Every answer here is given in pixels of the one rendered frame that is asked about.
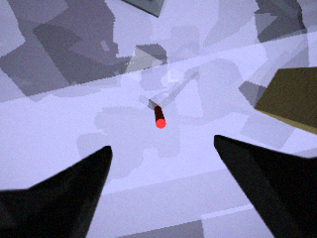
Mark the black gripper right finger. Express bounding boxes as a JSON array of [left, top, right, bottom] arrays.
[[213, 135, 317, 238]]

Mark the dark red peg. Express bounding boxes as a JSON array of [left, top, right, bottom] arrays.
[[155, 106, 166, 129]]

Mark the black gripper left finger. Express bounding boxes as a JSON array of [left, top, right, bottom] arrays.
[[0, 146, 113, 238]]

